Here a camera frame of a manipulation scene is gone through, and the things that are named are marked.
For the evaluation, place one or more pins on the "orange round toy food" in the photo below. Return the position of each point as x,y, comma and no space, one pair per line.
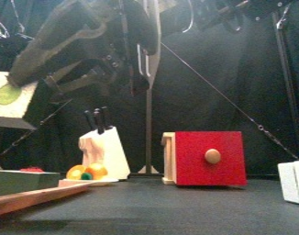
97,170

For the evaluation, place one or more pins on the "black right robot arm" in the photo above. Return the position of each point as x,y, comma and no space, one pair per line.
220,10

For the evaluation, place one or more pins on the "long wooden board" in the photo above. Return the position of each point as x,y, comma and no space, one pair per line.
29,197

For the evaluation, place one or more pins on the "light wooden knife block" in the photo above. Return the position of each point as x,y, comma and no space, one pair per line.
107,153

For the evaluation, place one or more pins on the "white sushi piece green centre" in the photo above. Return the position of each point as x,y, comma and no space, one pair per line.
12,98

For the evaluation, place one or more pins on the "yellow round toy food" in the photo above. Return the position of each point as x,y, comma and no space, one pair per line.
73,173

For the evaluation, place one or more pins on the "small white plate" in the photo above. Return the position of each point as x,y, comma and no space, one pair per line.
100,182

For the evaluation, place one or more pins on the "light wooden drawer casing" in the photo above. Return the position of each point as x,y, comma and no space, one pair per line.
168,159

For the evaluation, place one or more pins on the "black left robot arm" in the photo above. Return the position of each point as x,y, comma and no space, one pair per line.
8,33

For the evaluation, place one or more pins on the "black metal frame bar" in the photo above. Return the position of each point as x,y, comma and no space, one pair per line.
287,85

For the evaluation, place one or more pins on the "white box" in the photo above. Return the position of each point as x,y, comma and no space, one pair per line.
292,182

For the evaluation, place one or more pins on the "short diagonal brace rod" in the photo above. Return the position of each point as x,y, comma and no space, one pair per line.
29,131

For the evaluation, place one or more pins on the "red drawer with wooden knob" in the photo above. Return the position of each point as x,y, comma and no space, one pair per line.
196,171

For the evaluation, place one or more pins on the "small red toy food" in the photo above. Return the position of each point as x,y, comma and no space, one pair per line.
32,169

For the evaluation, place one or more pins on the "dark green box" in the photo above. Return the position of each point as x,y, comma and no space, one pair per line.
21,183

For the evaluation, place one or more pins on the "long diagonal brace rod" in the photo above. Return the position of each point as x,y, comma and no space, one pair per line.
229,102

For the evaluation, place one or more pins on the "vertical metal frame post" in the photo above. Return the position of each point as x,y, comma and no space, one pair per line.
148,134

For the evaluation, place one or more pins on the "small green toy ball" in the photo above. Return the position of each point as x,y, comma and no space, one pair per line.
85,176

